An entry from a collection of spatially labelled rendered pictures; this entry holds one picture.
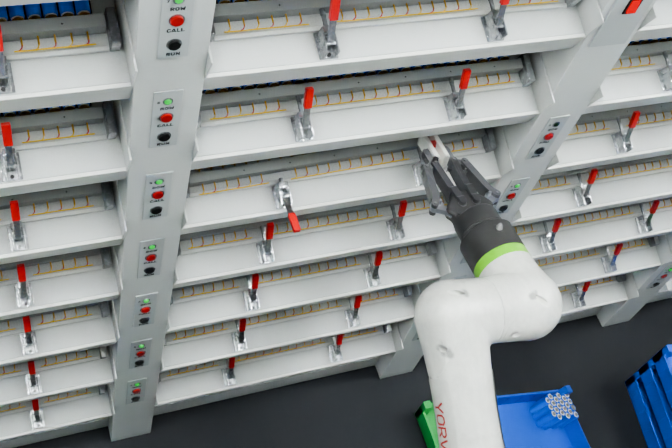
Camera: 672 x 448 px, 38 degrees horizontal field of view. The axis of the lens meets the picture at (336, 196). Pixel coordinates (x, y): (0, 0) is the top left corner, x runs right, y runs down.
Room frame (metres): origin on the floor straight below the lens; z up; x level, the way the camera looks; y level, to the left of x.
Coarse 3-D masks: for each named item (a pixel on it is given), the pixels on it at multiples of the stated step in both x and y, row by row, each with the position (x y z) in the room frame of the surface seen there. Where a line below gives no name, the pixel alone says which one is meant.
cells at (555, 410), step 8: (544, 400) 1.24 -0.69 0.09; (552, 400) 1.25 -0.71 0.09; (560, 400) 1.27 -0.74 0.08; (568, 400) 1.28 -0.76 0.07; (536, 408) 1.23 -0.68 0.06; (544, 408) 1.23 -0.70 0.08; (552, 408) 1.23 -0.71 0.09; (560, 408) 1.24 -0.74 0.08; (568, 408) 1.26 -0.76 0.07; (536, 416) 1.21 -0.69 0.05; (544, 416) 1.21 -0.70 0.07; (552, 416) 1.21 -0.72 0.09; (560, 416) 1.22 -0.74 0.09; (568, 416) 1.23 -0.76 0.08; (576, 416) 1.25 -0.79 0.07; (536, 424) 1.20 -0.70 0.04; (544, 424) 1.20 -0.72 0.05; (552, 424) 1.20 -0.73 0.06; (560, 424) 1.22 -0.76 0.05
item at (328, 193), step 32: (352, 160) 1.08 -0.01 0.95; (384, 160) 1.10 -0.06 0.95; (480, 160) 1.19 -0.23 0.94; (192, 192) 0.90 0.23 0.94; (256, 192) 0.95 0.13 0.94; (320, 192) 1.00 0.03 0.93; (352, 192) 1.02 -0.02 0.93; (384, 192) 1.05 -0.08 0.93; (416, 192) 1.09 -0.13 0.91; (192, 224) 0.85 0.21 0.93; (224, 224) 0.88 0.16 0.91
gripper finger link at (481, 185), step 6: (462, 162) 1.09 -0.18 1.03; (468, 162) 1.10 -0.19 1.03; (468, 168) 1.08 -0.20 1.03; (474, 168) 1.09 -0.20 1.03; (468, 174) 1.08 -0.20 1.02; (474, 174) 1.07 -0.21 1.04; (480, 174) 1.08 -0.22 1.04; (474, 180) 1.07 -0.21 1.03; (480, 180) 1.06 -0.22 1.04; (486, 180) 1.06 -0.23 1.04; (474, 186) 1.06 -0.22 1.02; (480, 186) 1.05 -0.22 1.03; (486, 186) 1.05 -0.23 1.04; (492, 186) 1.05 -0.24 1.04; (480, 192) 1.05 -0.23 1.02; (492, 192) 1.04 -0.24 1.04; (498, 192) 1.04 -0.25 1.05
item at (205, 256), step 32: (256, 224) 0.99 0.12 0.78; (288, 224) 1.03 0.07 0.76; (320, 224) 1.06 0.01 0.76; (352, 224) 1.08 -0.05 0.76; (384, 224) 1.11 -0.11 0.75; (416, 224) 1.14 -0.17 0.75; (448, 224) 1.17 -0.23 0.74; (192, 256) 0.89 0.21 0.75; (224, 256) 0.92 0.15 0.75; (256, 256) 0.95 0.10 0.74; (288, 256) 0.97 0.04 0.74; (320, 256) 1.00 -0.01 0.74
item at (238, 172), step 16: (384, 144) 1.11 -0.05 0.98; (400, 144) 1.13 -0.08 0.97; (416, 144) 1.14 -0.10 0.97; (272, 160) 0.99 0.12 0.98; (288, 160) 1.01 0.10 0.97; (304, 160) 1.02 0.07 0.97; (320, 160) 1.03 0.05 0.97; (336, 160) 1.05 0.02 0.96; (400, 160) 1.11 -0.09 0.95; (192, 176) 0.91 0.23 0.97; (208, 176) 0.92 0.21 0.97; (224, 176) 0.93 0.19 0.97; (240, 176) 0.95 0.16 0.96; (304, 176) 1.00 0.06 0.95
